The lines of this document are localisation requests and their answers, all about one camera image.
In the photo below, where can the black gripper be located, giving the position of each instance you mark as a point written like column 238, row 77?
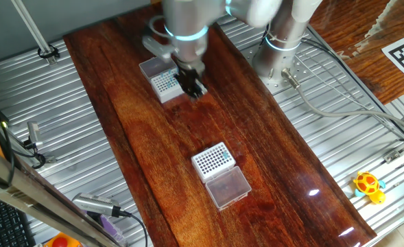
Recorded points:
column 189, row 76

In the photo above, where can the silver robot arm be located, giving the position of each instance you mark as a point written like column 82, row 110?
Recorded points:
column 188, row 20

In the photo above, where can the white tip rack clear lid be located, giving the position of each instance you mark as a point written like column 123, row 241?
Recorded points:
column 213, row 164
column 164, row 94

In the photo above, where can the dark red wooden board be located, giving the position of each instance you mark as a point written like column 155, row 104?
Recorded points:
column 174, row 154

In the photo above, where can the brown wooden board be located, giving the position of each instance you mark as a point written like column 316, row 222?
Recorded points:
column 359, row 68

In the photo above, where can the silver stand rod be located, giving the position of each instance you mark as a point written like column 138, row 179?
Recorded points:
column 33, row 32

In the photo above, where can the yellow orange turtle toy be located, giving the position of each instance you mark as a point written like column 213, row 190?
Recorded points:
column 368, row 185

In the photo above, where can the black keyboard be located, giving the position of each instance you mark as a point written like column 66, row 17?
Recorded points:
column 2, row 226

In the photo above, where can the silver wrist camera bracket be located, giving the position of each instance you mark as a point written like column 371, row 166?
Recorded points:
column 158, row 48

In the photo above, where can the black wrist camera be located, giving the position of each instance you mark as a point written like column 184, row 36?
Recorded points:
column 147, row 33

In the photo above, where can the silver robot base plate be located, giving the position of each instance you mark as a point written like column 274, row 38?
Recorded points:
column 302, row 70

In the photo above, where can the silver depth camera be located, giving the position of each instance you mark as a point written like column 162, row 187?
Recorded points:
column 95, row 204

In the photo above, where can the side camera mount arm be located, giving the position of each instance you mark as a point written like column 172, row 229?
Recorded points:
column 50, row 159

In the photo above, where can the small grey side camera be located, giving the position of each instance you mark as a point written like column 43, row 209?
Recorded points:
column 34, row 132

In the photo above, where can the aluminium frame beam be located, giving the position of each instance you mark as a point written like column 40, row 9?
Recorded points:
column 33, row 200

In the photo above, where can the aluminium bar with bracket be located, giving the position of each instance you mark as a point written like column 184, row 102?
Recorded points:
column 390, row 157

